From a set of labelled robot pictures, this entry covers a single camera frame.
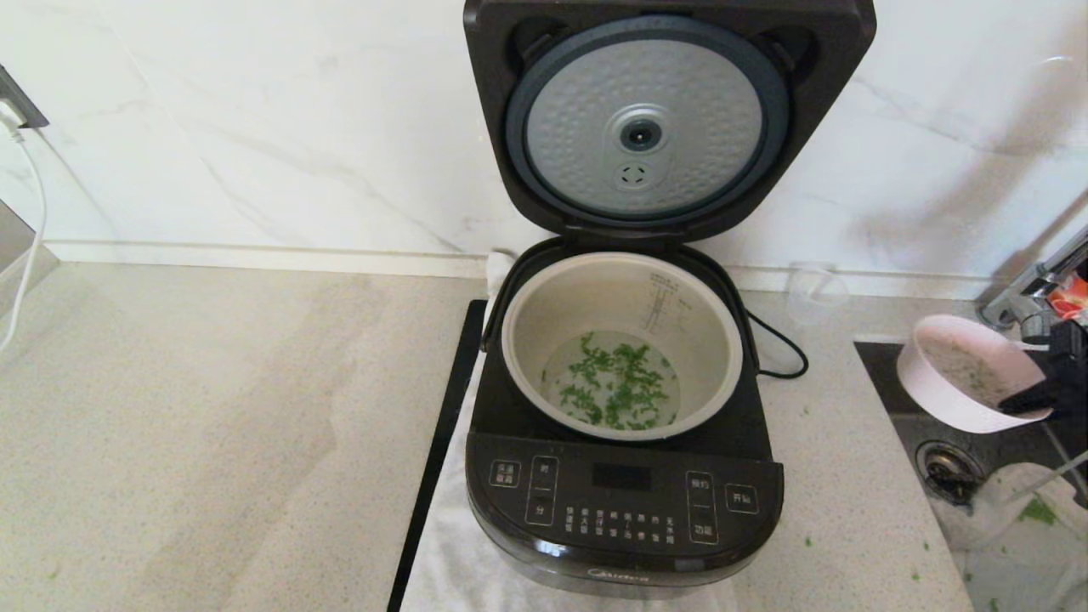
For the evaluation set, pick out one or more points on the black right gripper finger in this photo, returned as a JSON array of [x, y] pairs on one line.
[[1041, 399]]

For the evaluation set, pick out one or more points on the clear measuring cup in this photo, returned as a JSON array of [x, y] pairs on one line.
[[816, 293]]

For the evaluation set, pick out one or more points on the white towel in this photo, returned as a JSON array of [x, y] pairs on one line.
[[446, 561]]

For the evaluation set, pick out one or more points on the white cloth with green bits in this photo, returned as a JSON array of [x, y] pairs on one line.
[[1011, 544]]

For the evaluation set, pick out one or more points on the black rice cooker lid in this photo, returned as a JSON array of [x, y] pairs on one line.
[[586, 127]]

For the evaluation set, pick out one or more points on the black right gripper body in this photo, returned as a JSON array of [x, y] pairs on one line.
[[1073, 365]]

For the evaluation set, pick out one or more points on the pink bowl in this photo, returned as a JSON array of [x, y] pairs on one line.
[[943, 382]]

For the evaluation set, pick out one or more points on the wall socket with plug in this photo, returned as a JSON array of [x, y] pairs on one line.
[[19, 106]]

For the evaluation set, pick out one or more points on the red orange packet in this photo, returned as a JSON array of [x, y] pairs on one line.
[[1071, 297]]

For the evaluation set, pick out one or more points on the black flat strip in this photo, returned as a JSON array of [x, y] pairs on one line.
[[442, 425]]

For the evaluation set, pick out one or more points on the black rice cooker body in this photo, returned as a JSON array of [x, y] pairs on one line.
[[620, 510]]

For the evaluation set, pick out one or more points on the sink drain strainer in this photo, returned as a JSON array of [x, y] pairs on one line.
[[945, 472]]

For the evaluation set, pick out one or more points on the chrome faucet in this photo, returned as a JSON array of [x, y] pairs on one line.
[[1016, 302]]

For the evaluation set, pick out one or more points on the steel sink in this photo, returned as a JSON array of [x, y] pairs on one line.
[[884, 374]]

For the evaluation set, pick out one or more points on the chopped green food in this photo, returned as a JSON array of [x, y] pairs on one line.
[[616, 387]]

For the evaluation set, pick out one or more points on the grey inner pot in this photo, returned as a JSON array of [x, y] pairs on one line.
[[544, 314]]

